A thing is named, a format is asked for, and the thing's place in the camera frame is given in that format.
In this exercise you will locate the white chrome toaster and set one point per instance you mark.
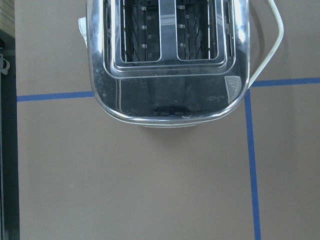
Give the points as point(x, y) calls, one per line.
point(168, 63)

